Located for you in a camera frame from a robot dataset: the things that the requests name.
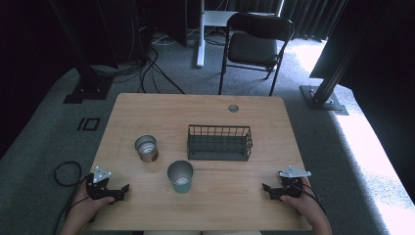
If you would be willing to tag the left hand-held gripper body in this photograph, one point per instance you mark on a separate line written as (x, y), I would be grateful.
(98, 191)

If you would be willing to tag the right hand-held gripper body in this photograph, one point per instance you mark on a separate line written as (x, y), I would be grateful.
(291, 187)

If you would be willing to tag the brown steel cup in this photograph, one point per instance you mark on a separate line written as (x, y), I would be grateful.
(147, 151)

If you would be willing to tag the teal steel cup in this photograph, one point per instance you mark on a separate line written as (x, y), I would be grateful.
(180, 182)

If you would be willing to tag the person's left hand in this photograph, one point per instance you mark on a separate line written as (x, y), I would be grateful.
(83, 209)

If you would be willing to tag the person's right hand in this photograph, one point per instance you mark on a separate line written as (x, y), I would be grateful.
(308, 205)

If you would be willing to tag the grey table grommet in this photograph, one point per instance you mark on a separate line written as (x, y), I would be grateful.
(233, 108)

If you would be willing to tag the black metal stand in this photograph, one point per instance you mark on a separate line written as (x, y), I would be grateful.
(89, 88)
(324, 98)

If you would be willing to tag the black folding chair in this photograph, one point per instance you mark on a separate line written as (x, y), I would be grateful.
(253, 49)

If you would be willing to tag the dark curtain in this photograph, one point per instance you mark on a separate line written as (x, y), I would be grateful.
(310, 16)

